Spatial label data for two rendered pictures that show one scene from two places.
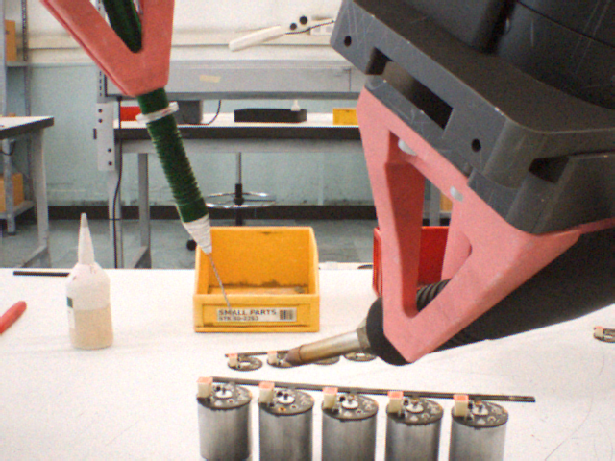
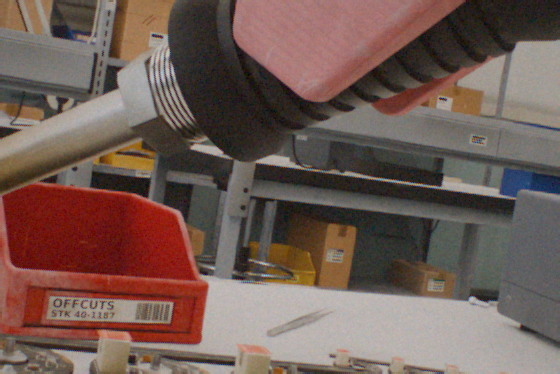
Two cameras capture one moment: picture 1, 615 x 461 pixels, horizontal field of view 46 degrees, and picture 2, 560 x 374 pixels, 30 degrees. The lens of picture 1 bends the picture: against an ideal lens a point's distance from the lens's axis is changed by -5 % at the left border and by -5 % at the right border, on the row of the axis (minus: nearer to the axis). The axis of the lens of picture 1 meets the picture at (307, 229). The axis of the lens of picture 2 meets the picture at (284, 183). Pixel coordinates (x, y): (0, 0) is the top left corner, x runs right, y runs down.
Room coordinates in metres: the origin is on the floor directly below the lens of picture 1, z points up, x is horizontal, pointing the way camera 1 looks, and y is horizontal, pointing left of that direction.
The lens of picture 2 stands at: (0.10, 0.02, 0.86)
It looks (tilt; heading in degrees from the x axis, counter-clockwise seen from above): 3 degrees down; 335
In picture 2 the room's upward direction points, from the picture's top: 9 degrees clockwise
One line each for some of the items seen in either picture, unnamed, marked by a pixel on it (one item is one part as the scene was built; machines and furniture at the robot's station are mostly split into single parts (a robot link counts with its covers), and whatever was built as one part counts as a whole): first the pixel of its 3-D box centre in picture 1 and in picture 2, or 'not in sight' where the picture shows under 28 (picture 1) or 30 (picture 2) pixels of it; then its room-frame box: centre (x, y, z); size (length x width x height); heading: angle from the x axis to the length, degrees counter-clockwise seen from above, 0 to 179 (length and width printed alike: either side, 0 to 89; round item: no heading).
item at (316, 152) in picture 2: not in sight; (322, 152); (2.80, -1.35, 0.80); 0.15 x 0.12 x 0.10; 22
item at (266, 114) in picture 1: (271, 115); not in sight; (2.82, 0.14, 0.77); 0.24 x 0.16 x 0.04; 78
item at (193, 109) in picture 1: (185, 109); not in sight; (2.73, 0.44, 0.80); 0.15 x 0.12 x 0.10; 4
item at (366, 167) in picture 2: not in sight; (396, 172); (2.84, -1.64, 0.77); 0.24 x 0.16 x 0.04; 91
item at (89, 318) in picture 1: (87, 279); not in sight; (0.53, 0.16, 0.80); 0.03 x 0.03 x 0.10
